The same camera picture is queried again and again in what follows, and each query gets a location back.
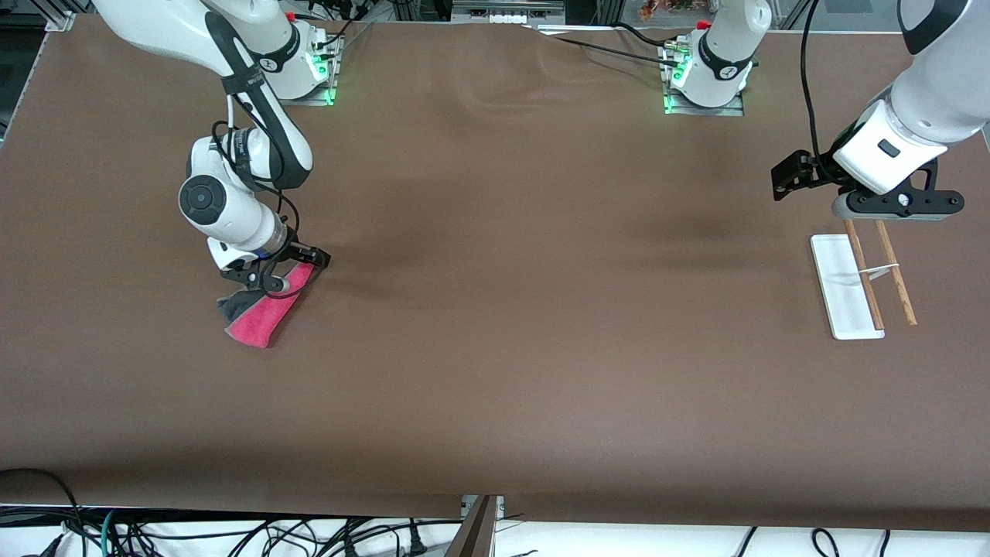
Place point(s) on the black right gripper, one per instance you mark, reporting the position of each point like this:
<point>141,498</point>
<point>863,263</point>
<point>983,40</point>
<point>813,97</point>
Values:
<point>296,251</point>

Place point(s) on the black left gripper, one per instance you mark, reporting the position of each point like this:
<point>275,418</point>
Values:
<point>821,170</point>

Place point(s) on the pink and grey towel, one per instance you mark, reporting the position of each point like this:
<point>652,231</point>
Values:
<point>263,321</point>

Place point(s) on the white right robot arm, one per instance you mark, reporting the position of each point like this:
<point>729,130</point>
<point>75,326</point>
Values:
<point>232,209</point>

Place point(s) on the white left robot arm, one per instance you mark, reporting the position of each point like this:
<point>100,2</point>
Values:
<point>943,100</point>

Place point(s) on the white rack base tray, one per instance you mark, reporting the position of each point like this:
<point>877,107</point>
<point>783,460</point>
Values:
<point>839,286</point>

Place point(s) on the white flat sheet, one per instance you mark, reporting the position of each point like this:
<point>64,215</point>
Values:
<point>580,30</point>

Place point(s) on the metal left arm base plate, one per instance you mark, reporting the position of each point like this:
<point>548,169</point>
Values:
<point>704,111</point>

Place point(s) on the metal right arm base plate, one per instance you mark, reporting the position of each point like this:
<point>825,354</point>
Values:
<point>319,97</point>

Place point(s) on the silver aluminium frame bar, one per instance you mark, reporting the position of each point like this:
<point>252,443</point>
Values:
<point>506,9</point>

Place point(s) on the brown table post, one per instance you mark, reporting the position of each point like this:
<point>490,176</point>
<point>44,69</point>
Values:
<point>476,534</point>

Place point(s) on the aluminium frame corner piece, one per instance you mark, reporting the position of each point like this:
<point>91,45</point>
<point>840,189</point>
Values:
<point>60,21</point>

